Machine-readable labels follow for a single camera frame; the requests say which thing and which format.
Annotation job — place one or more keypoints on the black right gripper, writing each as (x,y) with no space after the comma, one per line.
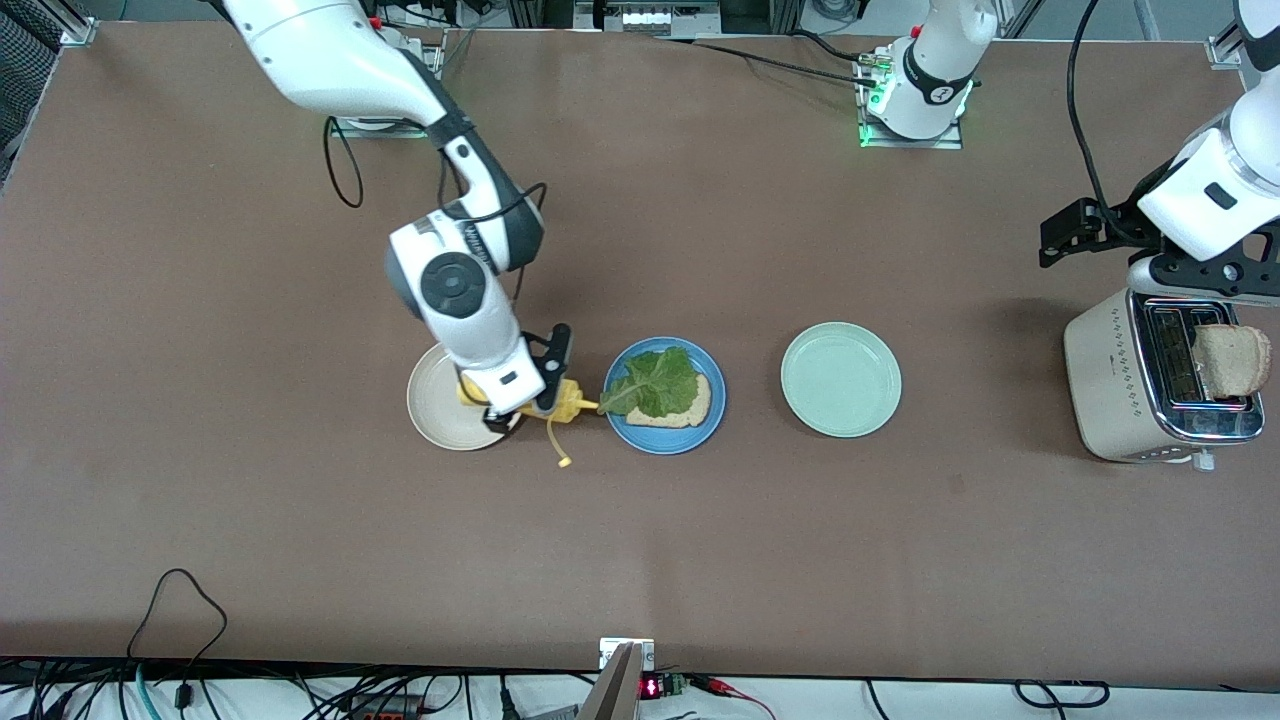
(496,424)

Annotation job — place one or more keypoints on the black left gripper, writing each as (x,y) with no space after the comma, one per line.
(1118,222)

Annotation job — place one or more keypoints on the yellow mustard squeeze bottle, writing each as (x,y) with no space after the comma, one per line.
(570,402)

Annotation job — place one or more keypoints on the green lettuce leaf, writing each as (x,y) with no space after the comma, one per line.
(660,385)

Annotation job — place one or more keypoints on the toasted bread slice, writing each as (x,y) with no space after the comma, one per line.
(700,405)
(1238,360)

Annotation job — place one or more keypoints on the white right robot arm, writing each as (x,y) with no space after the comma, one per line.
(330,50)

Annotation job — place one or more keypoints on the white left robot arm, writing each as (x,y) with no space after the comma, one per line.
(1220,190)

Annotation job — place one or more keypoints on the beige round plate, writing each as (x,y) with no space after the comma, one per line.
(435,412)

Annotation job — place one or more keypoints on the blue round plate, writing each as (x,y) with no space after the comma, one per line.
(664,442)

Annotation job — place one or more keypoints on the light green round plate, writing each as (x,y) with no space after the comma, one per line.
(841,379)

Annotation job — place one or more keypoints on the cream and chrome toaster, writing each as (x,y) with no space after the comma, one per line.
(1105,385)

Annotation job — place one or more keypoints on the circuit board with red display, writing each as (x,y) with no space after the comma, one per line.
(662,687)

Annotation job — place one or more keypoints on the grey device with light strip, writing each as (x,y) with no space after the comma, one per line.
(650,18)

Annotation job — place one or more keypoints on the dark mesh chair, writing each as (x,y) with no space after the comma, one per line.
(20,90)

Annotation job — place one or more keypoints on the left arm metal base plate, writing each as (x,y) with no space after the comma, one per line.
(950,143)

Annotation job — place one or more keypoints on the metal table corner bracket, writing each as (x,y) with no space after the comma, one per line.
(78,30)
(1225,52)

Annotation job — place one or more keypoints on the small white bracket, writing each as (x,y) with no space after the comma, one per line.
(610,650)

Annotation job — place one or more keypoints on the grey camera pole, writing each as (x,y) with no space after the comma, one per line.
(612,690)

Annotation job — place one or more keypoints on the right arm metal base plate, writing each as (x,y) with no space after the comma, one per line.
(380,127)

